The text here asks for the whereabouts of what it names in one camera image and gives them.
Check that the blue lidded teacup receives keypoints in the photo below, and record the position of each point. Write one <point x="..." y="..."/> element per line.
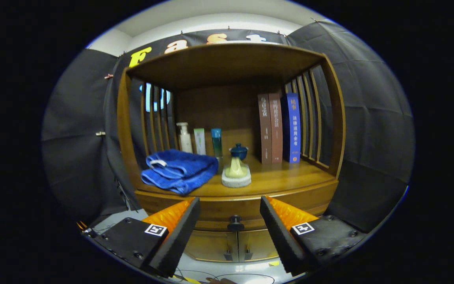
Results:
<point x="239" y="152"/>

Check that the teal bottle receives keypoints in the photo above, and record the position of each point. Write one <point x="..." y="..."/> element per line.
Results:
<point x="216" y="144"/>

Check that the white pump bottle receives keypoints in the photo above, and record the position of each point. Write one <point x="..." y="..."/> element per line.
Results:
<point x="185" y="142"/>

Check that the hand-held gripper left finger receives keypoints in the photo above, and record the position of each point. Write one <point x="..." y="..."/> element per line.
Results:
<point x="179" y="240"/>

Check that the green white scrub brush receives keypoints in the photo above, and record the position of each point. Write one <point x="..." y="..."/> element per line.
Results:
<point x="236" y="173"/>

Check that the wooden drawer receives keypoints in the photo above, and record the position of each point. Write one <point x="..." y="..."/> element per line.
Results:
<point x="231" y="207"/>

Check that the yellow floor tape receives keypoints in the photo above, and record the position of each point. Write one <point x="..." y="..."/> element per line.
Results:
<point x="274" y="263"/>

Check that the white green tube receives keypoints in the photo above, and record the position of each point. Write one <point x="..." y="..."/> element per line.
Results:
<point x="200" y="142"/>

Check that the wooden cabinet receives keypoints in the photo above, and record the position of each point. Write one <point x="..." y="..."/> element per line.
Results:
<point x="227" y="63"/>

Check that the blue folded towel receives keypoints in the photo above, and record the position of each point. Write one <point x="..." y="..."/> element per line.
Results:
<point x="179" y="169"/>

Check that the blue book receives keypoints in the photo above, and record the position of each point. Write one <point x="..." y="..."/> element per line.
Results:
<point x="293" y="130"/>

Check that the wooden countertop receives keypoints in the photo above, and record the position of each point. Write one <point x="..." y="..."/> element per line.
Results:
<point x="282" y="177"/>

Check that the dark brown book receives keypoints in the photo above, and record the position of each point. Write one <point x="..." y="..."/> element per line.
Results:
<point x="265" y="130"/>

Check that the black drawer knob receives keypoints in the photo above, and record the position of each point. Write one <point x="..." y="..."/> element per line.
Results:
<point x="235" y="225"/>

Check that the wooden cabinet door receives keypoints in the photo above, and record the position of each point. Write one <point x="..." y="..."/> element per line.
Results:
<point x="256" y="244"/>
<point x="211" y="244"/>

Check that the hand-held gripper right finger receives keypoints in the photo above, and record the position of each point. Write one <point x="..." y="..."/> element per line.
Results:
<point x="280" y="240"/>

